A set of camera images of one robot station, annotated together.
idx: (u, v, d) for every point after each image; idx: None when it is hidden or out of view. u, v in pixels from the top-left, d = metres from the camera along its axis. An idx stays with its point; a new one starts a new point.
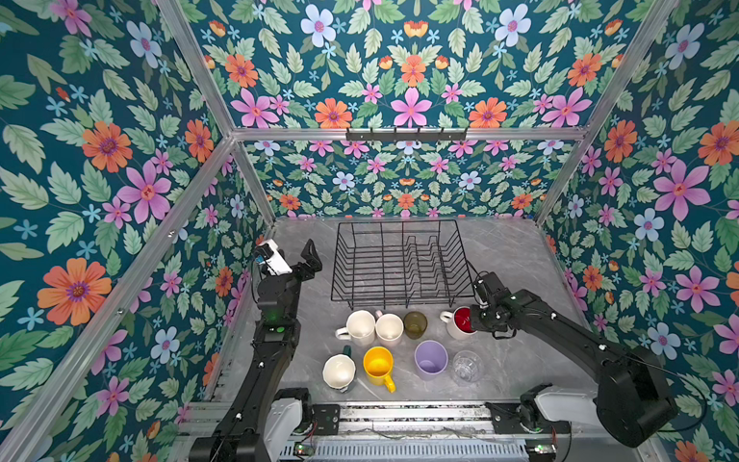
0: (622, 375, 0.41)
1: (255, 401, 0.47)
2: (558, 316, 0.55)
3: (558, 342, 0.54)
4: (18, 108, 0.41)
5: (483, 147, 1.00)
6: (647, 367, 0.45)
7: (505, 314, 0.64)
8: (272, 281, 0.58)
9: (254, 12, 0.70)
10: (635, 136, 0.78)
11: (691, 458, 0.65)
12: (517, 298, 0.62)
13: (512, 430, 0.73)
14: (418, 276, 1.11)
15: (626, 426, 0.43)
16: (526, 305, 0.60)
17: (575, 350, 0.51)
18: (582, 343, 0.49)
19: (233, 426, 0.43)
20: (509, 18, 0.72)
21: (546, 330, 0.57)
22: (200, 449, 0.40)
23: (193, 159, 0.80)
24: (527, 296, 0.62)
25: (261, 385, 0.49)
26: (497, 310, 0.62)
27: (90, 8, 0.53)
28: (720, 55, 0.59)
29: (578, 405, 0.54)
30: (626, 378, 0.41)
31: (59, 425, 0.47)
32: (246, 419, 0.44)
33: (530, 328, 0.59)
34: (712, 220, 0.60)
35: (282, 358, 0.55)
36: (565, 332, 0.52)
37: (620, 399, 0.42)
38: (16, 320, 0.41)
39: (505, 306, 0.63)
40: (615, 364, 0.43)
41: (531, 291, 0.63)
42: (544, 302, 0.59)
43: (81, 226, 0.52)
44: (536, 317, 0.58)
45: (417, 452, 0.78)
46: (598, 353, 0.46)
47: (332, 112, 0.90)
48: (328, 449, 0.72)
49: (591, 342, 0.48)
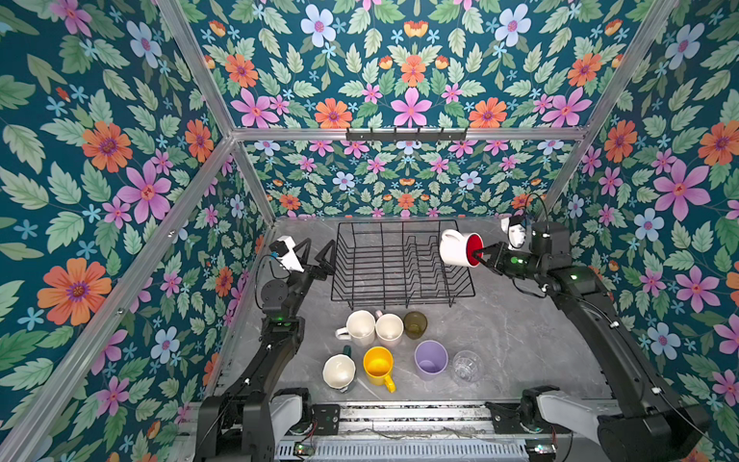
0: (660, 428, 0.36)
1: (263, 372, 0.50)
2: (619, 325, 0.45)
3: (599, 350, 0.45)
4: (18, 108, 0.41)
5: (483, 147, 1.00)
6: (690, 433, 0.40)
7: (555, 288, 0.53)
8: (274, 287, 0.59)
9: (254, 12, 0.70)
10: (635, 136, 0.78)
11: (692, 458, 0.65)
12: (576, 280, 0.50)
13: (512, 430, 0.73)
14: (418, 276, 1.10)
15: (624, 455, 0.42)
16: (585, 295, 0.48)
17: (616, 371, 0.44)
18: (632, 372, 0.41)
19: (241, 389, 0.46)
20: (509, 18, 0.72)
21: (593, 332, 0.48)
22: (209, 406, 0.43)
23: (193, 160, 0.80)
24: (591, 283, 0.49)
25: (268, 361, 0.53)
26: (547, 281, 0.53)
27: (90, 8, 0.53)
28: (720, 55, 0.59)
29: (577, 414, 0.54)
30: (663, 434, 0.36)
31: (59, 425, 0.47)
32: (253, 383, 0.47)
33: (576, 320, 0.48)
34: (712, 220, 0.60)
35: (287, 347, 0.59)
36: (618, 347, 0.43)
37: (634, 438, 0.39)
38: (16, 320, 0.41)
39: (558, 281, 0.52)
40: (658, 415, 0.38)
41: (598, 278, 0.50)
42: (609, 303, 0.47)
43: (81, 226, 0.52)
44: (592, 315, 0.47)
45: (417, 452, 0.78)
46: (644, 394, 0.40)
47: (332, 112, 0.90)
48: (328, 449, 0.72)
49: (643, 378, 0.40)
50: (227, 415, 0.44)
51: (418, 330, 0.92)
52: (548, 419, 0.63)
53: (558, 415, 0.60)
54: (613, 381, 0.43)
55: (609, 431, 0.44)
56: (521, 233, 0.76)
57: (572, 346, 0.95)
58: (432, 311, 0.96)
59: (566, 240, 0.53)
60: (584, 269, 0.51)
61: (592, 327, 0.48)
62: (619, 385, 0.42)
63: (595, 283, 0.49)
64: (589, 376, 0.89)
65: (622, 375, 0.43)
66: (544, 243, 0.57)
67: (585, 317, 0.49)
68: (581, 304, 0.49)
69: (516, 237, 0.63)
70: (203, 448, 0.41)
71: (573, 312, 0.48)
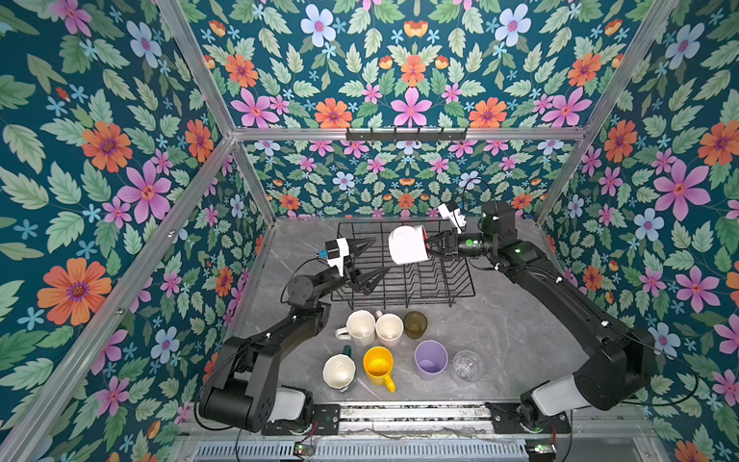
0: (618, 354, 0.41)
1: (284, 334, 0.54)
2: (563, 279, 0.51)
3: (555, 306, 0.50)
4: (18, 108, 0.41)
5: (483, 148, 1.01)
6: (643, 349, 0.45)
7: (506, 265, 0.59)
8: (301, 282, 0.60)
9: (254, 12, 0.70)
10: (635, 136, 0.78)
11: (691, 458, 0.65)
12: (521, 252, 0.56)
13: (512, 429, 0.74)
14: (418, 276, 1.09)
15: (602, 395, 0.45)
16: (530, 263, 0.55)
17: (573, 319, 0.50)
18: (583, 315, 0.47)
19: (261, 340, 0.50)
20: (509, 18, 0.72)
21: (544, 293, 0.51)
22: (230, 346, 0.47)
23: (193, 160, 0.80)
24: (533, 253, 0.56)
25: (290, 330, 0.56)
26: (499, 260, 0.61)
27: (90, 8, 0.53)
28: (720, 54, 0.59)
29: (565, 387, 0.56)
30: (623, 359, 0.41)
31: (59, 425, 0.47)
32: (271, 340, 0.51)
33: (528, 287, 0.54)
34: (712, 220, 0.60)
35: (309, 328, 0.62)
36: (566, 296, 0.50)
37: (606, 373, 0.43)
38: (16, 320, 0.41)
39: (507, 258, 0.58)
40: (614, 343, 0.43)
41: (539, 248, 0.57)
42: (549, 266, 0.54)
43: (81, 226, 0.52)
44: (539, 276, 0.54)
45: (418, 452, 0.78)
46: (598, 329, 0.45)
47: (332, 112, 0.90)
48: (328, 449, 0.72)
49: (593, 317, 0.46)
50: (242, 358, 0.48)
51: (418, 330, 0.92)
52: (548, 410, 0.63)
53: (549, 397, 0.62)
54: (573, 328, 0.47)
55: (586, 378, 0.47)
56: (460, 217, 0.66)
57: (572, 346, 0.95)
58: (432, 311, 0.96)
59: (511, 219, 0.58)
60: (525, 243, 0.58)
61: (542, 287, 0.54)
62: (578, 330, 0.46)
63: (537, 251, 0.56)
64: None
65: (576, 320, 0.49)
66: (494, 224, 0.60)
67: (534, 280, 0.55)
68: (528, 269, 0.56)
69: (456, 223, 0.66)
70: (214, 379, 0.45)
71: (524, 279, 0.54)
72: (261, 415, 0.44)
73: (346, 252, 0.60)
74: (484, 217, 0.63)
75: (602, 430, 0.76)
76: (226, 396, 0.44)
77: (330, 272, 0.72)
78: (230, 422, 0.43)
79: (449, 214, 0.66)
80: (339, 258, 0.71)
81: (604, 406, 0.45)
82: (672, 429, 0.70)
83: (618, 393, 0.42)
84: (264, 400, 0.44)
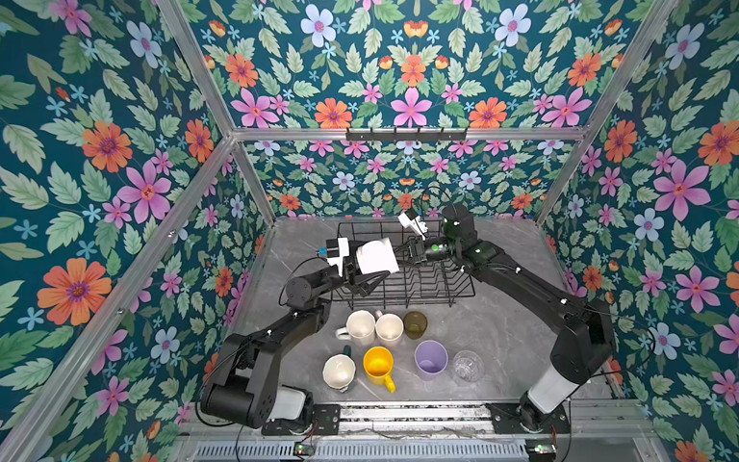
0: (581, 327, 0.44)
1: (285, 330, 0.54)
2: (522, 269, 0.55)
3: (520, 295, 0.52)
4: (18, 108, 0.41)
5: (483, 148, 1.01)
6: (601, 319, 0.49)
7: (470, 267, 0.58)
8: (299, 284, 0.59)
9: (254, 12, 0.70)
10: (635, 136, 0.78)
11: (691, 458, 0.65)
12: (481, 251, 0.61)
13: (512, 429, 0.74)
14: (418, 275, 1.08)
15: (577, 370, 0.48)
16: (492, 260, 0.59)
17: (535, 302, 0.53)
18: (544, 296, 0.51)
19: (263, 336, 0.51)
20: (509, 18, 0.72)
21: (510, 285, 0.58)
22: (231, 343, 0.47)
23: (193, 160, 0.80)
24: (493, 250, 0.60)
25: (291, 326, 0.56)
26: (463, 262, 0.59)
27: (90, 8, 0.53)
28: (720, 55, 0.59)
29: (550, 377, 0.58)
30: (585, 331, 0.44)
31: (59, 425, 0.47)
32: (272, 336, 0.51)
33: (493, 281, 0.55)
34: (712, 220, 0.60)
35: (310, 325, 0.62)
36: (529, 285, 0.53)
37: (573, 347, 0.46)
38: (16, 320, 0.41)
39: (470, 259, 0.62)
40: (575, 318, 0.45)
41: (496, 243, 0.62)
42: (508, 258, 0.58)
43: (81, 226, 0.52)
44: (500, 270, 0.58)
45: (417, 452, 0.78)
46: (559, 307, 0.48)
47: (332, 112, 0.90)
48: (328, 449, 0.72)
49: (553, 296, 0.50)
50: (242, 355, 0.49)
51: (418, 330, 0.92)
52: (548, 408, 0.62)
53: (545, 393, 0.62)
54: (540, 313, 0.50)
55: (560, 357, 0.50)
56: (421, 223, 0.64)
57: None
58: (432, 311, 0.96)
59: (471, 224, 0.62)
60: (486, 243, 0.63)
61: (505, 279, 0.58)
62: (544, 312, 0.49)
63: (496, 247, 0.61)
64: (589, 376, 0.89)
65: (540, 302, 0.52)
66: (455, 228, 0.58)
67: (496, 274, 0.59)
68: (491, 266, 0.59)
69: (418, 230, 0.68)
70: (214, 376, 0.45)
71: (489, 274, 0.61)
72: (262, 412, 0.45)
73: (345, 252, 0.65)
74: (445, 221, 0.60)
75: (602, 431, 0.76)
76: (228, 392, 0.44)
77: (330, 272, 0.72)
78: (232, 418, 0.43)
79: (411, 221, 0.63)
80: (338, 258, 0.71)
81: (581, 381, 0.48)
82: (672, 429, 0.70)
83: (588, 364, 0.45)
84: (265, 397, 0.45)
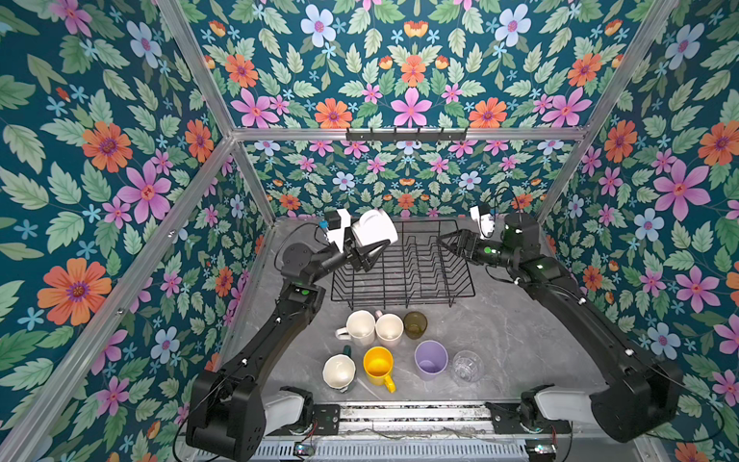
0: (641, 386, 0.39)
1: (262, 353, 0.47)
2: (587, 301, 0.49)
3: (576, 327, 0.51)
4: (18, 108, 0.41)
5: (483, 147, 1.00)
6: (669, 384, 0.42)
7: (526, 281, 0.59)
8: (297, 250, 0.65)
9: (254, 13, 0.70)
10: (635, 136, 0.78)
11: (692, 458, 0.65)
12: (543, 269, 0.55)
13: (512, 429, 0.74)
14: (418, 276, 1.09)
15: (620, 426, 0.43)
16: (552, 281, 0.53)
17: (595, 346, 0.47)
18: (606, 340, 0.45)
19: (237, 369, 0.44)
20: (509, 18, 0.72)
21: (567, 313, 0.52)
22: (204, 380, 0.42)
23: (193, 160, 0.80)
24: (556, 270, 0.54)
25: (271, 340, 0.50)
26: (520, 274, 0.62)
27: (90, 8, 0.53)
28: (720, 55, 0.59)
29: (574, 400, 0.55)
30: (645, 391, 0.39)
31: (59, 425, 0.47)
32: (249, 367, 0.45)
33: (548, 304, 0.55)
34: (712, 220, 0.60)
35: (297, 321, 0.55)
36: (590, 320, 0.47)
37: (624, 402, 0.41)
38: (16, 320, 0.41)
39: (528, 273, 0.56)
40: (638, 373, 0.40)
41: (562, 266, 0.55)
42: (573, 284, 0.52)
43: (81, 226, 0.52)
44: (561, 295, 0.52)
45: (418, 452, 0.78)
46: (621, 357, 0.42)
47: (332, 112, 0.90)
48: (328, 449, 0.72)
49: (616, 344, 0.44)
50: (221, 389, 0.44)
51: (418, 330, 0.92)
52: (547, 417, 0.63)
53: (553, 404, 0.61)
54: (594, 354, 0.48)
55: (602, 407, 0.45)
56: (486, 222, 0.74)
57: (573, 346, 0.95)
58: (432, 311, 0.96)
59: (534, 234, 0.56)
60: (548, 260, 0.56)
61: (564, 306, 0.52)
62: (599, 355, 0.46)
63: (560, 269, 0.54)
64: (589, 376, 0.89)
65: (598, 345, 0.46)
66: (517, 237, 0.60)
67: (557, 299, 0.53)
68: (550, 288, 0.53)
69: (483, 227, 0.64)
70: (192, 418, 0.41)
71: (547, 296, 0.55)
72: (249, 444, 0.42)
73: (346, 223, 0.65)
74: (505, 228, 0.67)
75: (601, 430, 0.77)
76: (211, 427, 0.42)
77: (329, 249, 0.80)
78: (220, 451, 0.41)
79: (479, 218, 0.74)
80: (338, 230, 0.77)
81: (621, 438, 0.43)
82: (672, 429, 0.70)
83: (636, 424, 0.40)
84: (251, 431, 0.42)
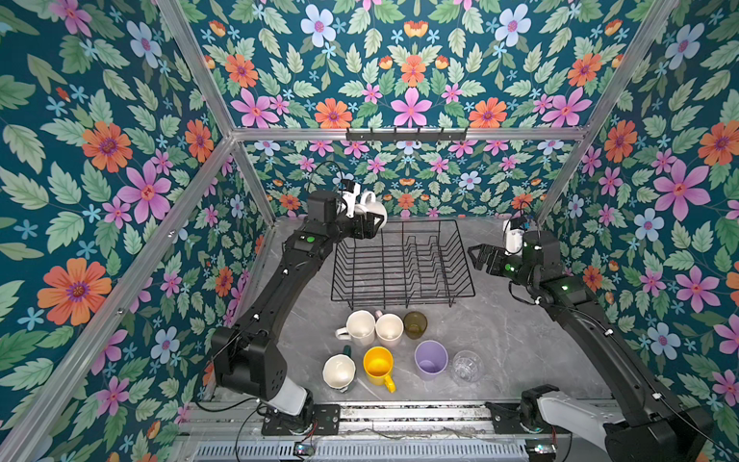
0: (667, 433, 0.37)
1: (272, 309, 0.47)
2: (614, 334, 0.46)
3: (599, 359, 0.47)
4: (18, 108, 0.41)
5: (483, 147, 1.00)
6: (696, 436, 0.40)
7: (548, 298, 0.53)
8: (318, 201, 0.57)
9: (254, 12, 0.70)
10: (635, 136, 0.78)
11: None
12: (568, 291, 0.51)
13: (511, 429, 0.74)
14: (418, 276, 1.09)
15: None
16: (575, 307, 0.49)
17: (619, 382, 0.44)
18: (632, 379, 0.42)
19: (249, 324, 0.45)
20: (509, 18, 0.72)
21: (590, 342, 0.48)
22: (220, 335, 0.44)
23: (193, 160, 0.80)
24: (580, 294, 0.50)
25: (281, 291, 0.50)
26: (541, 294, 0.55)
27: (90, 7, 0.53)
28: (720, 55, 0.59)
29: (582, 420, 0.53)
30: (670, 440, 0.36)
31: (59, 425, 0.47)
32: (262, 321, 0.45)
33: (572, 330, 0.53)
34: (712, 220, 0.60)
35: (305, 269, 0.54)
36: (616, 354, 0.44)
37: (642, 446, 0.39)
38: (16, 320, 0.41)
39: (550, 293, 0.52)
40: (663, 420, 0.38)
41: (587, 290, 0.51)
42: (598, 313, 0.48)
43: (81, 226, 0.52)
44: (586, 324, 0.48)
45: (418, 452, 0.78)
46: (648, 400, 0.40)
47: (332, 112, 0.90)
48: (328, 449, 0.72)
49: (644, 385, 0.41)
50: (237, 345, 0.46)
51: (418, 330, 0.92)
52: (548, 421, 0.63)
53: (557, 414, 0.61)
54: (615, 390, 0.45)
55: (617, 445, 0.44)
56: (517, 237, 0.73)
57: (573, 346, 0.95)
58: (432, 311, 0.96)
59: (555, 251, 0.53)
60: (573, 280, 0.52)
61: (589, 336, 0.48)
62: (622, 393, 0.44)
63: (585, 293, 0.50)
64: (588, 376, 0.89)
65: (624, 382, 0.43)
66: (536, 253, 0.58)
67: (581, 327, 0.49)
68: (575, 315, 0.49)
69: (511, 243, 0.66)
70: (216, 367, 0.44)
71: (569, 322, 0.51)
72: (273, 385, 0.47)
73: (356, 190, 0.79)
74: (525, 244, 0.67)
75: None
76: (236, 373, 0.46)
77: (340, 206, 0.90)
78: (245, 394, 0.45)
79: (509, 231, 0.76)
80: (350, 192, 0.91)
81: None
82: None
83: None
84: (273, 375, 0.46)
